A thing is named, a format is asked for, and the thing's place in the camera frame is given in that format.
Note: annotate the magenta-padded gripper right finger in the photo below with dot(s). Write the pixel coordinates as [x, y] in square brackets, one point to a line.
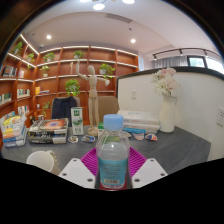
[149, 171]

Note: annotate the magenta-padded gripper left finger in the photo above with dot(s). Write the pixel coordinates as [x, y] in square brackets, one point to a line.
[76, 171]

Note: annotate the clear blue-capped water bottle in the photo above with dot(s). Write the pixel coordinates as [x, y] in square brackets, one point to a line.
[112, 156]

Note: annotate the small printed badge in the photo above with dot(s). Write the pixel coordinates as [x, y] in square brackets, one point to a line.
[88, 139]
[138, 136]
[73, 139]
[151, 137]

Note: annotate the cream cylindrical cup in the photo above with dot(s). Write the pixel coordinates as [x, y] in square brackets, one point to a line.
[41, 161]

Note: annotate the stack of dark books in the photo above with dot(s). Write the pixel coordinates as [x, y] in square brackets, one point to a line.
[48, 131]

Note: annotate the green and white carton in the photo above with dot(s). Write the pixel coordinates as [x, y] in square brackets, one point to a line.
[77, 121]

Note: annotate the stack of white books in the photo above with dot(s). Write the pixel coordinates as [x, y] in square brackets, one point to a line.
[140, 121]

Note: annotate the small green box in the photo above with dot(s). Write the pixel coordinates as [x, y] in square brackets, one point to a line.
[100, 125]

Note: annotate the white vase with flowers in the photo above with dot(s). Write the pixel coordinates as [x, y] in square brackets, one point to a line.
[167, 116]

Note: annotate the wooden artist mannequin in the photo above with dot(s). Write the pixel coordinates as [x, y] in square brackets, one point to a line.
[92, 96]

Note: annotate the grey curtain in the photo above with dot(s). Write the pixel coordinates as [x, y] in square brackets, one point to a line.
[170, 62]

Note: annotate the dark-framed window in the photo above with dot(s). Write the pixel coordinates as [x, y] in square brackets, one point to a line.
[206, 63]

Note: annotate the recessed ceiling spotlight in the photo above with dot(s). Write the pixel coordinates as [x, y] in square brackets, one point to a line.
[133, 40]
[48, 37]

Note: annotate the ceiling air vent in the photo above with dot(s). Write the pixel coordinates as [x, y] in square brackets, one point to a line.
[119, 18]

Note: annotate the branched ceiling lamp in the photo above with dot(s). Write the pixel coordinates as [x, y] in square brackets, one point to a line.
[99, 6]

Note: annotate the white wall socket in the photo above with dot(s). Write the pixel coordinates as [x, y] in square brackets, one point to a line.
[133, 94]
[220, 116]

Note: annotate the wooden wall shelf unit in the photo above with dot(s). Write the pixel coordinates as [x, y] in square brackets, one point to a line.
[50, 70]

